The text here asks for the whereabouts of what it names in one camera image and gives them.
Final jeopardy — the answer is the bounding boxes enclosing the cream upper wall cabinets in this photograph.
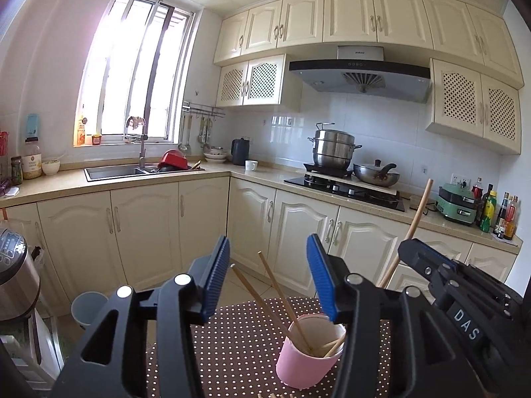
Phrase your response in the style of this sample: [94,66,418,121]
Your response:
[213,0,524,90]

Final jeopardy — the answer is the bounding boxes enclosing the wooden chopstick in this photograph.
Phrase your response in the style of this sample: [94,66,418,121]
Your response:
[375,178,434,290]
[321,336,346,358]
[257,251,313,351]
[230,264,312,351]

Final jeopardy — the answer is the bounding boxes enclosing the pink cup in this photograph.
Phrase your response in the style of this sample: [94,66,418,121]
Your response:
[276,313,347,390]

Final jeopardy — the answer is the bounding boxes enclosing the white storage rack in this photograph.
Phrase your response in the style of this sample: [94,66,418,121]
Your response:
[0,311,65,390]

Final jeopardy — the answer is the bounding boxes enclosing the red bowl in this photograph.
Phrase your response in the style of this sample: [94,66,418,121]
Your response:
[159,150,188,171]

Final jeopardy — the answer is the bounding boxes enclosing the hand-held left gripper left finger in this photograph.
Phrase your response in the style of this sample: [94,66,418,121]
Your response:
[49,235,231,398]

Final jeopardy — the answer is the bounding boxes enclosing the stack of white dishes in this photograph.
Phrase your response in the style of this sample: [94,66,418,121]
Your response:
[203,146,229,163]

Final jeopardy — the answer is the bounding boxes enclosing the steel kitchen faucet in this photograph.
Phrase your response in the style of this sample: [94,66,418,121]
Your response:
[124,116,149,169]

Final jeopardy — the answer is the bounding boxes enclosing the steel wok with black handle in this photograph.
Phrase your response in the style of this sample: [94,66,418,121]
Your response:
[352,160,401,188]

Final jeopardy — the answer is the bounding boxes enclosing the brown polka-dot tablecloth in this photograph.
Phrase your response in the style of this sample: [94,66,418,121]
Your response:
[143,296,393,398]

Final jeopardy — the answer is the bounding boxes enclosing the barred kitchen window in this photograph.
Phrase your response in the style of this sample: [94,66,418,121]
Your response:
[75,0,195,147]

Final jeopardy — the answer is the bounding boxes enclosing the steel kitchen sink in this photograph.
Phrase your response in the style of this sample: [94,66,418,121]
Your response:
[84,165,206,182]

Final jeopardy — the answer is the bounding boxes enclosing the green electric cooker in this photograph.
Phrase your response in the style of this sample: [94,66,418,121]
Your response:
[435,182,480,227]

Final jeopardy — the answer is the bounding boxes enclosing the cream base cabinets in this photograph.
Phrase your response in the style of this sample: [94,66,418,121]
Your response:
[0,174,519,311]

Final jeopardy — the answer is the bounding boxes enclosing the steel steamer pot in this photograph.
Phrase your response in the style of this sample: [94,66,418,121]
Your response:
[308,123,362,169]

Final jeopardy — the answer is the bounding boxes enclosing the orange sauce bottle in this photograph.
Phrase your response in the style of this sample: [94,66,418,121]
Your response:
[504,196,519,240]

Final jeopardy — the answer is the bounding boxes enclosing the hanging steel ladle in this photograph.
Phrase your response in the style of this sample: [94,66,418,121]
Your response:
[178,115,192,154]

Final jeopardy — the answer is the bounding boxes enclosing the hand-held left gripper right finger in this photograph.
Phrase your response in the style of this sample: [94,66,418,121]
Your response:
[306,233,484,398]

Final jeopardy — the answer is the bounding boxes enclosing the black electric kettle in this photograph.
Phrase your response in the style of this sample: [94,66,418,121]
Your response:
[231,138,251,166]

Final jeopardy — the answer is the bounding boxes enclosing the black range hood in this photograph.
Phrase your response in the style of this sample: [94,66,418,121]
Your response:
[288,45,432,104]

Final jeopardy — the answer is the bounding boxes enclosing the large jar with beige contents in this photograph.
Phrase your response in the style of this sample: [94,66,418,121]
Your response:
[22,137,43,180]

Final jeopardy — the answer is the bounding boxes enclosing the hanging steel spatula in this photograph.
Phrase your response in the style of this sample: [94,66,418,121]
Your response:
[198,117,213,153]

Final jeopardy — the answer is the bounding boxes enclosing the silver rice cooker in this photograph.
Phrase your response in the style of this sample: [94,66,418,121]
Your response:
[0,228,41,322]

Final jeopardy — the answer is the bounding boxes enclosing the steel utensil rail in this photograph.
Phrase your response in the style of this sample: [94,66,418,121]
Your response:
[181,101,226,119]

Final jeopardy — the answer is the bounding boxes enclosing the cream lattice-door wall cabinet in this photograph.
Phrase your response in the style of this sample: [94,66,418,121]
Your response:
[424,58,522,155]
[216,54,301,112]

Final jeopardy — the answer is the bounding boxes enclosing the black gas stove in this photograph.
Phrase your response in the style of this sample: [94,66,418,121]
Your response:
[284,175,406,212]

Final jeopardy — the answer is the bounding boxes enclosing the green plastic bottle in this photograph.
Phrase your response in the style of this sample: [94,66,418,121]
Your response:
[480,191,497,233]

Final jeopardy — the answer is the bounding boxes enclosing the black induction cooker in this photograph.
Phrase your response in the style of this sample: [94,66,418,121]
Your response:
[303,163,355,177]

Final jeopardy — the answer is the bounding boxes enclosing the grey waste bin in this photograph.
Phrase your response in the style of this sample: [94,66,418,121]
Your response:
[70,292,109,330]

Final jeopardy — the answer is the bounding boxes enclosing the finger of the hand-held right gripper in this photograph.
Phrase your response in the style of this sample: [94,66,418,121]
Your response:
[397,239,447,290]
[416,239,460,268]

